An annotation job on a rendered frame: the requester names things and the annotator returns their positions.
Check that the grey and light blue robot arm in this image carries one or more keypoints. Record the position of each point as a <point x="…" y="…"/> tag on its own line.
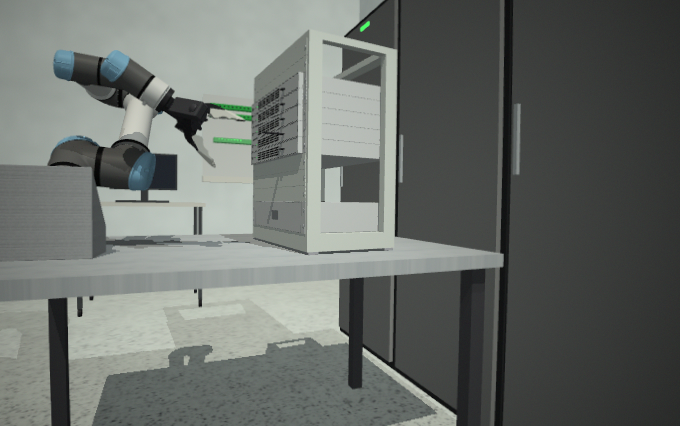
<point x="128" y="164"/>

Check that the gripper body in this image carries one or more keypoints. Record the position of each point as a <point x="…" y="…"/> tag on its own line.
<point x="196" y="125"/>

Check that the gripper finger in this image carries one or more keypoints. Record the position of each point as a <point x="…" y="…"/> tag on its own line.
<point x="215" y="111"/>
<point x="197" y="142"/>

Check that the white server rack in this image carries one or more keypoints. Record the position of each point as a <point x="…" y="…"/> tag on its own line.
<point x="320" y="117"/>

